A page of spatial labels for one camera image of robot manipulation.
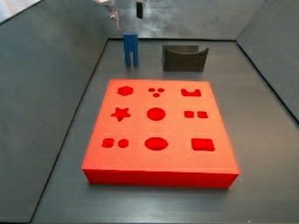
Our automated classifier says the red foam shape board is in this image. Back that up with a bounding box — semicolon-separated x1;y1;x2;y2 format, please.
81;80;238;188

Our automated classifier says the black curved fixture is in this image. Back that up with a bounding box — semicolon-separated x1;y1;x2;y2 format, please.
162;45;209;72

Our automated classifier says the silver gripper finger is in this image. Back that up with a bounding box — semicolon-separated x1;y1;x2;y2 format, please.
134;0;144;19
101;0;119;29

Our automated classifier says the blue square-circle object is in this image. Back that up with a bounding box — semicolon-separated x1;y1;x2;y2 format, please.
122;33;138;67

